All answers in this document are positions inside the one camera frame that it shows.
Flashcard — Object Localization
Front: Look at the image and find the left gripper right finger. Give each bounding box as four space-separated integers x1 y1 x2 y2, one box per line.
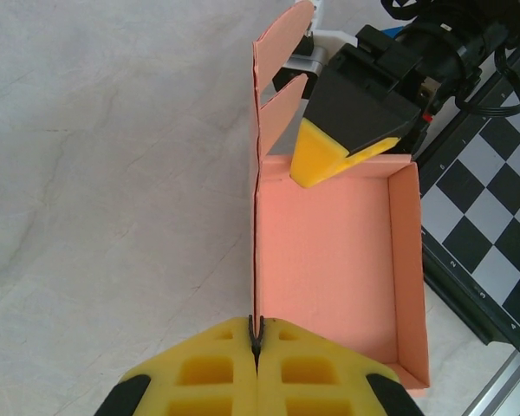
257 316 426 416

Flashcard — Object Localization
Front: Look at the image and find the black grey chessboard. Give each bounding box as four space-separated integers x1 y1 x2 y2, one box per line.
413 32 520 354

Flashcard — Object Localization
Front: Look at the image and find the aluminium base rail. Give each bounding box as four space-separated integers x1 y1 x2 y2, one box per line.
461 346 520 416

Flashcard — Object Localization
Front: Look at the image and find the thin black right gripper cable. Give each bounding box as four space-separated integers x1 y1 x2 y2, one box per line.
454 41 520 117

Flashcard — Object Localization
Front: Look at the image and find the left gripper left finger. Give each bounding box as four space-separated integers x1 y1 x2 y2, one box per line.
94 315 259 416

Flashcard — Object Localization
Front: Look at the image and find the orange paper box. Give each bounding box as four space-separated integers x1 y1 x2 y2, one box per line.
250 0 432 399

